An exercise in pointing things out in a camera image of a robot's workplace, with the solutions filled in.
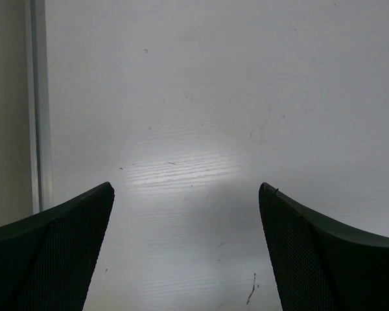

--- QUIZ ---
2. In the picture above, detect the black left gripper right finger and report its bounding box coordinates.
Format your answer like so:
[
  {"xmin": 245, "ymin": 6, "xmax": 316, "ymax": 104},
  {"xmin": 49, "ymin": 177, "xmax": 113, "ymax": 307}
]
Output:
[{"xmin": 259, "ymin": 183, "xmax": 389, "ymax": 310}]

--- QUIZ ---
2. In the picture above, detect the aluminium table edge rail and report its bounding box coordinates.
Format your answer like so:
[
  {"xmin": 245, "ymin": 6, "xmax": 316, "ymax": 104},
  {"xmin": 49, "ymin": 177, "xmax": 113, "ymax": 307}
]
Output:
[{"xmin": 24, "ymin": 0, "xmax": 53, "ymax": 214}]

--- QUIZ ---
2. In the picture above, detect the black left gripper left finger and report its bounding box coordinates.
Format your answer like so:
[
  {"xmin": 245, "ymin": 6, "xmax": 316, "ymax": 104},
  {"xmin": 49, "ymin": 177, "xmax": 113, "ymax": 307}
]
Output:
[{"xmin": 0, "ymin": 182, "xmax": 114, "ymax": 310}]

